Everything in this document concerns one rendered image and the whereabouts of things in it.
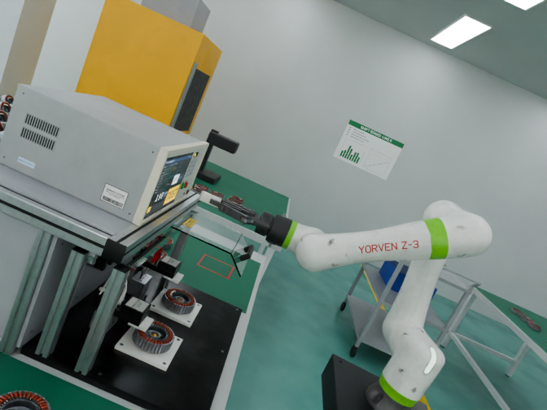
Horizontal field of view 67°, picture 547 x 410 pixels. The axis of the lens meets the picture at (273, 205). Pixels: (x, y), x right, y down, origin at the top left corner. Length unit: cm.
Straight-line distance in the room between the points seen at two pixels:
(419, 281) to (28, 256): 110
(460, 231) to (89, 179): 96
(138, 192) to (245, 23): 566
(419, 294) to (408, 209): 530
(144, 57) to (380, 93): 340
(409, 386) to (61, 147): 114
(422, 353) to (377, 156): 532
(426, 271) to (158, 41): 401
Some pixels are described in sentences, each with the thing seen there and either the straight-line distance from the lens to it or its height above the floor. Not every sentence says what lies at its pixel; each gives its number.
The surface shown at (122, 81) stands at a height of 114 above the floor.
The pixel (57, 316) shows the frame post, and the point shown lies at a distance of 109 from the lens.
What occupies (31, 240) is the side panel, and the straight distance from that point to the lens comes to 106.
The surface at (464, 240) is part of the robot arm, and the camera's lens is 120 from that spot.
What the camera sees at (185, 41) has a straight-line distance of 477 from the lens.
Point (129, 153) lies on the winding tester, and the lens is 105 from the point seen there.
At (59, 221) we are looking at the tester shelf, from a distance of 99.
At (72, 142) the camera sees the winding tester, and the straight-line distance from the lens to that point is 111.
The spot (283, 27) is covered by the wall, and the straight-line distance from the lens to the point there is 653.
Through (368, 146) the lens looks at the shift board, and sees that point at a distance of 645.
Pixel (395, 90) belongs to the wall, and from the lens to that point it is 653.
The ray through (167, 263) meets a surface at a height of 92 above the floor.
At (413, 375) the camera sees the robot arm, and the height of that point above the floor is 99.
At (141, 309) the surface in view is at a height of 87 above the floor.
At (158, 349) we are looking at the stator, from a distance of 122.
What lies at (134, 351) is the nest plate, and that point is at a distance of 122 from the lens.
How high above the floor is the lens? 150
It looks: 11 degrees down
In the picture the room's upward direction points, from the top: 25 degrees clockwise
